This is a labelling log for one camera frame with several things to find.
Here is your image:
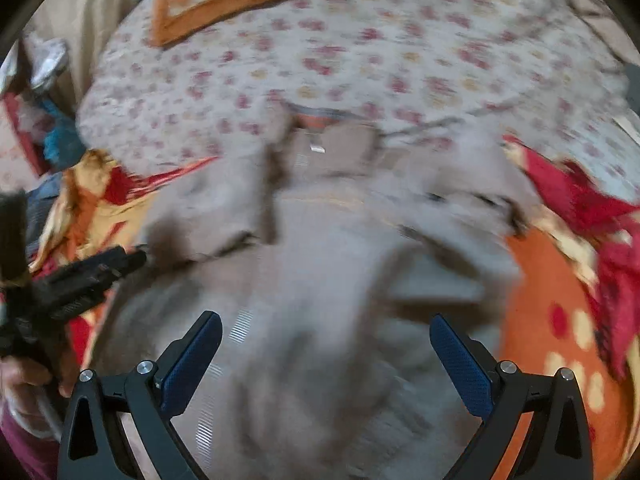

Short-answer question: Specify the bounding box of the orange red fleece blanket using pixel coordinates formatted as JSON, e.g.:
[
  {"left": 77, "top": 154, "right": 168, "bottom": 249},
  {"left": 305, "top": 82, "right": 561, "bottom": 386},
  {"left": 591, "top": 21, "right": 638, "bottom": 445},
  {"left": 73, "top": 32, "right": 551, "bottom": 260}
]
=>
[{"left": 29, "top": 134, "right": 640, "bottom": 480}]

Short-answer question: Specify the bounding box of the grey beige jacket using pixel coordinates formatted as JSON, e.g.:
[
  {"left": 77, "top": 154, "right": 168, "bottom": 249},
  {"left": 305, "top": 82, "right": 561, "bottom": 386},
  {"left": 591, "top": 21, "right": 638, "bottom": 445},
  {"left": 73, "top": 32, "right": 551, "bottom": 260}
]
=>
[{"left": 89, "top": 102, "right": 542, "bottom": 480}]

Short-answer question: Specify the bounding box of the blue clothing pile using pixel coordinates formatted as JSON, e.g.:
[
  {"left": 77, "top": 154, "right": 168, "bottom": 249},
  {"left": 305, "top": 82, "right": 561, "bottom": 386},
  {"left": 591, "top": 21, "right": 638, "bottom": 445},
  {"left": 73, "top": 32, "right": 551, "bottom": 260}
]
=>
[{"left": 40, "top": 98, "right": 87, "bottom": 171}]

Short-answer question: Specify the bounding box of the person left hand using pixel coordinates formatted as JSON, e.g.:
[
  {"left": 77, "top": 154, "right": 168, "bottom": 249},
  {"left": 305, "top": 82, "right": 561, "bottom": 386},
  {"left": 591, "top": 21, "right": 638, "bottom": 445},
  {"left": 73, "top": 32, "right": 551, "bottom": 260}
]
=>
[{"left": 1, "top": 356, "right": 62, "bottom": 441}]

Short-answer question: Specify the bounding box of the floral quilt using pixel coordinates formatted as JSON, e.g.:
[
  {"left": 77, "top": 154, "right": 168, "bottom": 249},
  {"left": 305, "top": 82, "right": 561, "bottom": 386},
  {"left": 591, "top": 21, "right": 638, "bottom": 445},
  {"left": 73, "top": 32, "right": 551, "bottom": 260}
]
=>
[{"left": 77, "top": 0, "right": 639, "bottom": 200}]

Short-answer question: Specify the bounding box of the beige curtain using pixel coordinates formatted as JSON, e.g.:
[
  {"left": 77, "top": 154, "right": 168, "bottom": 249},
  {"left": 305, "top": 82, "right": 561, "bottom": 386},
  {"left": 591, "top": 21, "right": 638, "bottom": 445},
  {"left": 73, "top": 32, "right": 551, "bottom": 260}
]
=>
[{"left": 30, "top": 0, "right": 134, "bottom": 110}]

